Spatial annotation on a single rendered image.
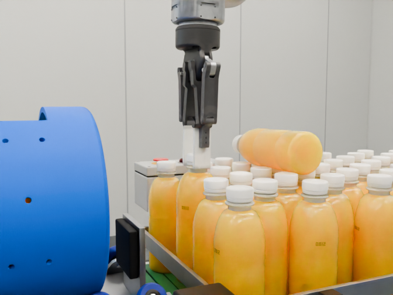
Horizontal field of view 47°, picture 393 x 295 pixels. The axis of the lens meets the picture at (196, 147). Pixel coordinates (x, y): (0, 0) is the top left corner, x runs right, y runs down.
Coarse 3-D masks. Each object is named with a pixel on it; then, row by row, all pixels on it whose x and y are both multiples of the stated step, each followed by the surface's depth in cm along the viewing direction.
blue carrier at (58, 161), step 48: (0, 144) 55; (48, 144) 57; (96, 144) 59; (0, 192) 52; (48, 192) 54; (96, 192) 57; (0, 240) 52; (48, 240) 54; (96, 240) 57; (0, 288) 54; (48, 288) 58; (96, 288) 62
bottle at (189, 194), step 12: (192, 168) 76; (180, 180) 78; (192, 180) 76; (180, 192) 77; (192, 192) 75; (180, 204) 77; (192, 204) 75; (180, 216) 77; (192, 216) 75; (180, 228) 77; (180, 240) 77; (180, 252) 77
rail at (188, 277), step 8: (152, 240) 87; (152, 248) 87; (160, 248) 83; (160, 256) 83; (168, 256) 79; (176, 256) 77; (168, 264) 79; (176, 264) 76; (184, 264) 74; (176, 272) 76; (184, 272) 72; (192, 272) 70; (184, 280) 73; (192, 280) 69; (200, 280) 67
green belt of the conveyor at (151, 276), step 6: (150, 270) 93; (150, 276) 91; (156, 276) 90; (162, 276) 90; (168, 276) 90; (174, 276) 90; (150, 282) 87; (156, 282) 87; (162, 282) 87; (168, 282) 87; (174, 282) 87; (168, 288) 84; (174, 288) 84; (180, 288) 84
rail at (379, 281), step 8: (360, 280) 67; (368, 280) 67; (376, 280) 68; (384, 280) 68; (392, 280) 69; (320, 288) 64; (328, 288) 64; (336, 288) 65; (344, 288) 65; (352, 288) 66; (360, 288) 66; (368, 288) 67; (376, 288) 68; (384, 288) 68; (392, 288) 69
